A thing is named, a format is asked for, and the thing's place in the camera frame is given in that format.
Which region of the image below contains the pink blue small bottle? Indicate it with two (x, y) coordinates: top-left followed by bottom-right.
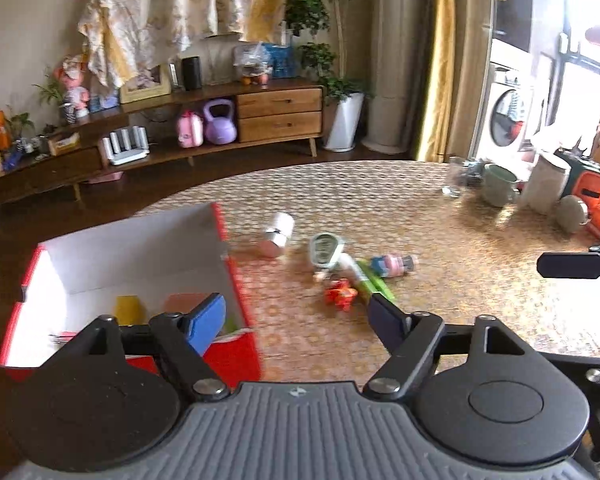
(370, 254), (419, 278)

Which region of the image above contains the yellow small box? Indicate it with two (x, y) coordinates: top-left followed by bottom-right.
(115, 295), (146, 326)

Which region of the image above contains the clear drinking glass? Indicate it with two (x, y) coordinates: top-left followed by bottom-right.
(441, 156), (468, 197)

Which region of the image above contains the thin leafy plant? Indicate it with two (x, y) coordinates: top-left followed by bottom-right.
(5, 107), (36, 142)

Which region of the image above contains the pink toy suitcase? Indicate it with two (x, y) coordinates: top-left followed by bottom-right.
(176, 111), (204, 149)

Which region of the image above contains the red horse toy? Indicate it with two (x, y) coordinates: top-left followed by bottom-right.
(324, 279), (359, 312)

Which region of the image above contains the black speaker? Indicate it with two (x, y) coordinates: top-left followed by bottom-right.
(181, 56), (203, 91)

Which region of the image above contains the green white tube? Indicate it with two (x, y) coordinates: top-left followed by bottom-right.
(314, 254), (397, 305)

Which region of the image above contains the white green meter device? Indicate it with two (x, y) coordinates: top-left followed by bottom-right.
(308, 233), (345, 267)

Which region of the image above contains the wooden media cabinet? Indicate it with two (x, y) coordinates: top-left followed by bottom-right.
(0, 79), (327, 231)

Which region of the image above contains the covered standing air conditioner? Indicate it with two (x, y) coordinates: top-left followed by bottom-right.
(362, 0), (431, 155)

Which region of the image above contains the green indoor tree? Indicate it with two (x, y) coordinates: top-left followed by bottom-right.
(282, 0), (376, 103)

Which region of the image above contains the white router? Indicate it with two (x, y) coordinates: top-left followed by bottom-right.
(99, 126), (151, 167)

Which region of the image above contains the pink doll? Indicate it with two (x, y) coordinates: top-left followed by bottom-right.
(55, 54), (92, 118)

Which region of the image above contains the white washing machine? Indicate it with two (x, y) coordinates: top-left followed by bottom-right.
(472, 62), (536, 161)

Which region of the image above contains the photo frame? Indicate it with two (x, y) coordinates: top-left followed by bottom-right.
(119, 65), (172, 104)

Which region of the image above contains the green orange utensil holder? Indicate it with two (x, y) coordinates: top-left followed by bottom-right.
(552, 135), (600, 211)

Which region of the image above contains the yellow white small carton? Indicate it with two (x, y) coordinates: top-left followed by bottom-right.
(46, 132), (81, 156)

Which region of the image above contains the blue small toy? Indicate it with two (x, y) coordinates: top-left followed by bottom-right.
(2, 142), (26, 171)

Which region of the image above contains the clear plastic bag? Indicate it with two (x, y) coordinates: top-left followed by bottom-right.
(232, 42), (272, 86)

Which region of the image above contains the floral yellow sheet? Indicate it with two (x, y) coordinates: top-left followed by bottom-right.
(77, 0), (311, 88)

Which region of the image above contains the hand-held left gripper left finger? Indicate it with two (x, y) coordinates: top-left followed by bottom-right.
(77, 292), (231, 403)

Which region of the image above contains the blue bag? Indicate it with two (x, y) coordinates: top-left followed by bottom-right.
(262, 43), (298, 80)

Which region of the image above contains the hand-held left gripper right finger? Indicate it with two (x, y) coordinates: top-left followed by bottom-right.
(362, 292), (531, 402)

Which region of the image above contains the small plant in vase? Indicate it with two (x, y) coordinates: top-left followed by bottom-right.
(32, 67), (79, 126)

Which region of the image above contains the red cardboard box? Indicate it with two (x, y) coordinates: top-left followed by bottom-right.
(0, 202), (263, 391)

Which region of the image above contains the pale green mug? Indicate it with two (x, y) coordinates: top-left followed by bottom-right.
(481, 163), (521, 208)

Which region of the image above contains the white round jar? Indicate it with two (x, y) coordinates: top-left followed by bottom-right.
(257, 211), (295, 259)

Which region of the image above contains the yellow curtain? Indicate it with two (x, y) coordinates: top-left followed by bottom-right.
(412, 0), (458, 163)

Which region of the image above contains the purple kettlebell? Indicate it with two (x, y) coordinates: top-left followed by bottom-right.
(202, 99), (238, 145)

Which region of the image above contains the wooden drawer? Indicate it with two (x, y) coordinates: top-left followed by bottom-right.
(238, 111), (324, 143)
(236, 87), (323, 120)

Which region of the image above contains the grey round container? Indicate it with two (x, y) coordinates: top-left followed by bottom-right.
(555, 195), (591, 234)

